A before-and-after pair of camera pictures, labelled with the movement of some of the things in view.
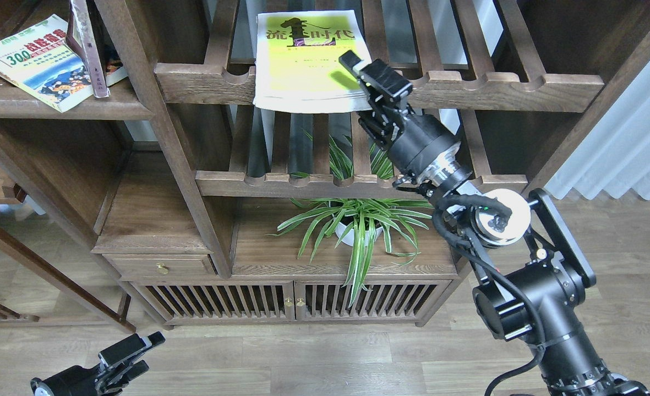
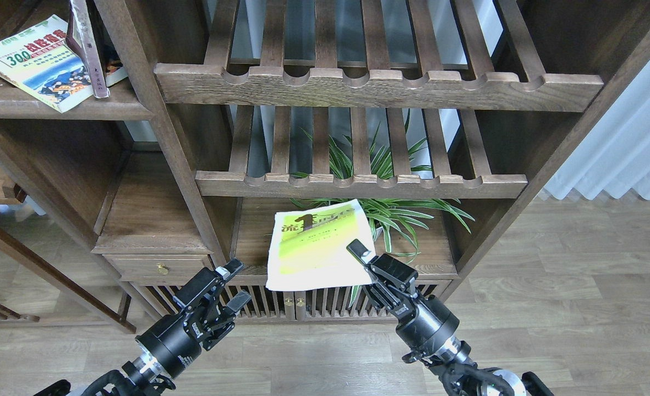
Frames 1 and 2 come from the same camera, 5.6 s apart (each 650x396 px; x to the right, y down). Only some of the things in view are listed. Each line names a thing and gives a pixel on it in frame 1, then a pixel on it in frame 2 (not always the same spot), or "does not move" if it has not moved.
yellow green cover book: [298, 62] -> [310, 247]
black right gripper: [421, 147] -> [426, 324]
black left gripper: [100, 380] -> [173, 344]
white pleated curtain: [634, 148] does not move
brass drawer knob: [162, 268] does not move
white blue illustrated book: [39, 59] does not move
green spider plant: [365, 224] does not move
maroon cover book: [81, 37] does not move
